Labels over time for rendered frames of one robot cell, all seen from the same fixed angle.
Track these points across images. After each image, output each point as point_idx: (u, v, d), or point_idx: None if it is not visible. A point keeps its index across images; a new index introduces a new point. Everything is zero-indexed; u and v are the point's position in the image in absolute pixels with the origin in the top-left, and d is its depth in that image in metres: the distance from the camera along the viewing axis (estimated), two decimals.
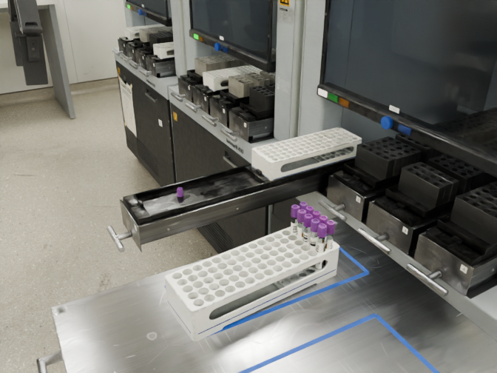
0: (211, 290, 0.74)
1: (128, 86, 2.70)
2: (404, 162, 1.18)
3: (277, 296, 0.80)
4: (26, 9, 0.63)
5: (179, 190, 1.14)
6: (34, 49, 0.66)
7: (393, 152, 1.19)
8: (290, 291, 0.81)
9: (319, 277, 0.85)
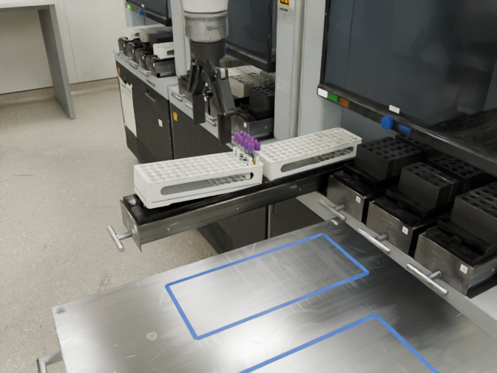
0: (164, 175, 1.06)
1: (128, 86, 2.70)
2: (404, 162, 1.18)
3: (213, 191, 1.12)
4: (228, 101, 0.99)
5: None
6: (228, 123, 1.03)
7: (393, 152, 1.19)
8: (222, 189, 1.13)
9: (246, 186, 1.16)
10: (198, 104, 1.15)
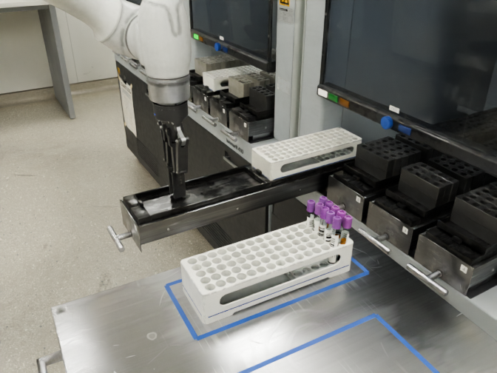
0: (223, 276, 0.77)
1: (128, 86, 2.70)
2: (404, 162, 1.18)
3: (288, 287, 0.82)
4: None
5: None
6: None
7: (393, 152, 1.19)
8: (301, 283, 0.83)
9: (331, 271, 0.86)
10: (178, 184, 1.11)
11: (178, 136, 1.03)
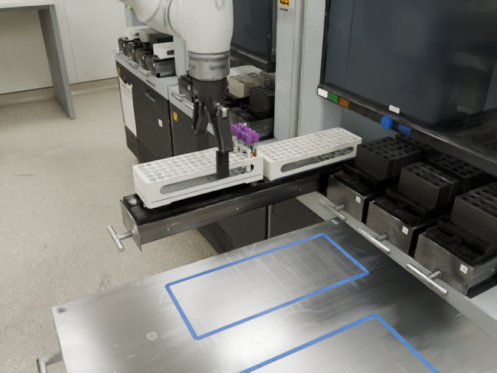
0: (163, 174, 1.06)
1: (128, 86, 2.70)
2: (404, 162, 1.18)
3: (214, 186, 1.11)
4: (226, 139, 1.04)
5: None
6: (225, 159, 1.07)
7: (393, 152, 1.19)
8: (223, 183, 1.12)
9: (248, 177, 1.15)
10: None
11: None
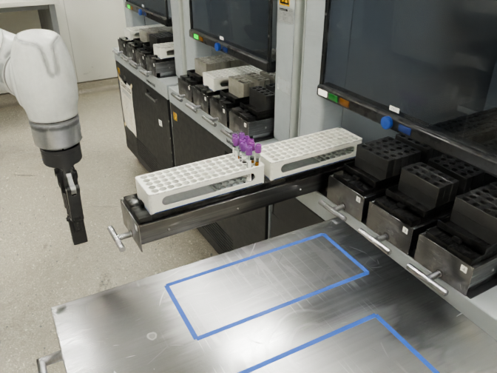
0: (165, 185, 1.07)
1: (128, 86, 2.70)
2: (404, 162, 1.18)
3: (215, 195, 1.13)
4: None
5: None
6: None
7: (393, 152, 1.19)
8: (225, 193, 1.14)
9: (248, 186, 1.17)
10: (75, 231, 1.02)
11: (68, 183, 0.94)
